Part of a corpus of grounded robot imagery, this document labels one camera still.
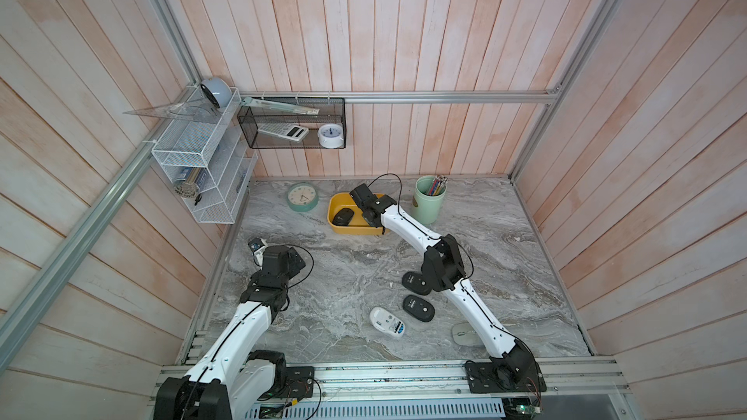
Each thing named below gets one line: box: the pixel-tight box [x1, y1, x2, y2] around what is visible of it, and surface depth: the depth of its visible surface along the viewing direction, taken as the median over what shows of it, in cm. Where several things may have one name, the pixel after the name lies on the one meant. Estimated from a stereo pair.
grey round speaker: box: [200, 76, 233, 108], surface depth 85 cm
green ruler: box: [241, 97, 321, 115], surface depth 93 cm
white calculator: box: [257, 123, 310, 142], surface depth 100 cm
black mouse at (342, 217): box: [331, 208, 355, 227], surface depth 106 cm
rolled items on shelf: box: [174, 167, 202, 199], surface depth 78 cm
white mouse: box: [369, 306, 406, 339], surface depth 83 cm
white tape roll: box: [317, 123, 345, 149], surface depth 97 cm
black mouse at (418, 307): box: [401, 294, 435, 322], surface depth 85 cm
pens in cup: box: [427, 174, 449, 197], surface depth 99 cm
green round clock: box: [286, 181, 320, 212], surface depth 113 cm
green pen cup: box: [412, 175, 448, 225], surface depth 100 cm
